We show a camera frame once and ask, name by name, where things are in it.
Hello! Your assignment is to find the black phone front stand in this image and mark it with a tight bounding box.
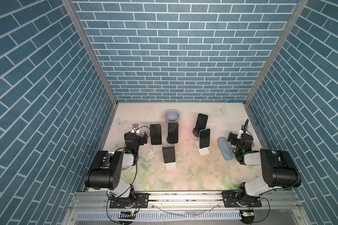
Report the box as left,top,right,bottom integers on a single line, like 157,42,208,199
162,145,176,164

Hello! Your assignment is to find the white phone stand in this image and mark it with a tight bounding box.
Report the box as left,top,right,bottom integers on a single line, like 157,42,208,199
195,140,210,156
165,162,176,171

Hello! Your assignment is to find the green-edged black phone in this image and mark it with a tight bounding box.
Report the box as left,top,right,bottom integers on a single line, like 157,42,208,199
199,128,211,149

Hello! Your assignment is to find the white phone stand front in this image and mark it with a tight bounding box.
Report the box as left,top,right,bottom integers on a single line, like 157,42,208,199
165,162,176,171

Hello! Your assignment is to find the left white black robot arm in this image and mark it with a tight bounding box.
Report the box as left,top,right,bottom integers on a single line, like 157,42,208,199
84,131,149,209

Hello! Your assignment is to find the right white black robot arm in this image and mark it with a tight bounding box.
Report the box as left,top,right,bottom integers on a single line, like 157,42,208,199
217,133,301,208

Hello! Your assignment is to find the pink-edged black phone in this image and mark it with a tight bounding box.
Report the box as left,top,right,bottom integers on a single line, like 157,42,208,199
167,122,178,144

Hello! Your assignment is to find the black phone on round stand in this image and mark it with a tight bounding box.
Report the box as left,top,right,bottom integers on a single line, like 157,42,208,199
195,113,208,131

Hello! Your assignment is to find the black round phone stand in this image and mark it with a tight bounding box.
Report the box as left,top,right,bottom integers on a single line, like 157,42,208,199
192,127,204,137

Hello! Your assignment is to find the blue glasses case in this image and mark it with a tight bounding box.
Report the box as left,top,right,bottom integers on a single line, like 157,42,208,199
217,137,233,161

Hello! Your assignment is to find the lavender ceramic mug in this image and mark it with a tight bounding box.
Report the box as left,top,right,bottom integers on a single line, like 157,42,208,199
164,109,180,123

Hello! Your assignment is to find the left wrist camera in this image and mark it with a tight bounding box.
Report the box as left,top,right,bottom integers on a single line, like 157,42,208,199
131,124,140,134

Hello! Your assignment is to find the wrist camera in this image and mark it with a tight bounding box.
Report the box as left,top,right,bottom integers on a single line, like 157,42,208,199
237,119,249,139
131,124,140,134

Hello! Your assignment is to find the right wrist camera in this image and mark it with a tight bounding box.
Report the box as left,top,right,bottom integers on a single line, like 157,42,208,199
237,119,249,139

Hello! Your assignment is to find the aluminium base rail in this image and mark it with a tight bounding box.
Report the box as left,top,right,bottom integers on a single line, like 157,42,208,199
64,190,309,225

